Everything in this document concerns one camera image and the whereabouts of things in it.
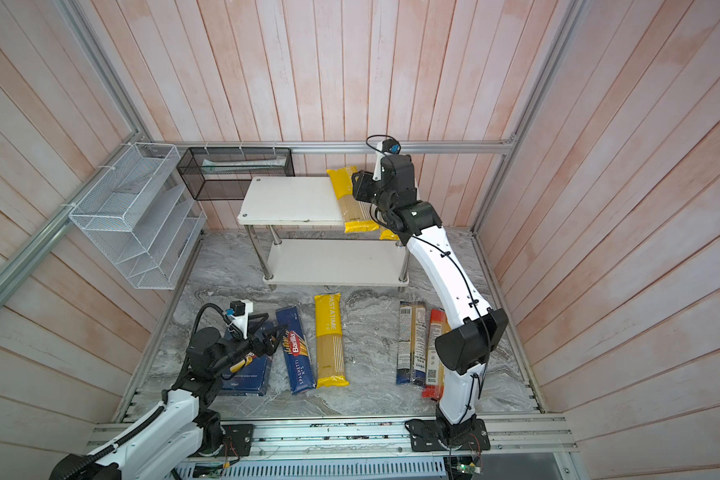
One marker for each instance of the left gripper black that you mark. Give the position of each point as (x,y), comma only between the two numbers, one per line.
(268,347)

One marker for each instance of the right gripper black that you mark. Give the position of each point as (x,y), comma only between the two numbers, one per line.
(365,185)

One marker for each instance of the yellow pastatime spaghetti bag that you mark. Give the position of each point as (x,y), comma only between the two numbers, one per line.
(387,234)
(355,215)
(329,342)

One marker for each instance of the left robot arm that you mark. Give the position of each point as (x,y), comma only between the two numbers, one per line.
(182,423)

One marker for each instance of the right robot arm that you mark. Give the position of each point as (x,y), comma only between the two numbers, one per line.
(475,326)

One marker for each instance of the white two-tier shelf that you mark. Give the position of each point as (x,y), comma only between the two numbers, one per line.
(277,202)

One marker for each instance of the blue Barilla spaghetti box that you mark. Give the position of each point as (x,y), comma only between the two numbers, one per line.
(295,348)

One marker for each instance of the blue Barilla rigatoni box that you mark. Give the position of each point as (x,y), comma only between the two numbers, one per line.
(250,380)

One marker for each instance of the blue-end spaghetti bag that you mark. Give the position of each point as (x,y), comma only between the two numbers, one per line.
(412,344)

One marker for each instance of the black mesh basket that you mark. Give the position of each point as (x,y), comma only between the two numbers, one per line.
(226,173)

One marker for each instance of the red-end spaghetti bag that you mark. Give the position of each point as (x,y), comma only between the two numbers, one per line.
(435,370)

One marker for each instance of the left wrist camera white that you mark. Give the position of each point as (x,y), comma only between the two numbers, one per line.
(237,318)

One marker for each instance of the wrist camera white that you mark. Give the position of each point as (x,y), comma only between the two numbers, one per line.
(383,145)
(237,318)

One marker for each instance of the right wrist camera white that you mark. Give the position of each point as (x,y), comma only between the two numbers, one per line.
(383,145)

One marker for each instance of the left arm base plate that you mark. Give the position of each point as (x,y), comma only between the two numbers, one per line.
(233,440)

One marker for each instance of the aluminium front rail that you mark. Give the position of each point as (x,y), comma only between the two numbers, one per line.
(356,437)

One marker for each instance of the white wire mesh organizer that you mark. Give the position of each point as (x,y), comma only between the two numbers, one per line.
(146,227)

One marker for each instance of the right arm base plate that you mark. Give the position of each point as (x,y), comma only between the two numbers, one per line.
(438,435)

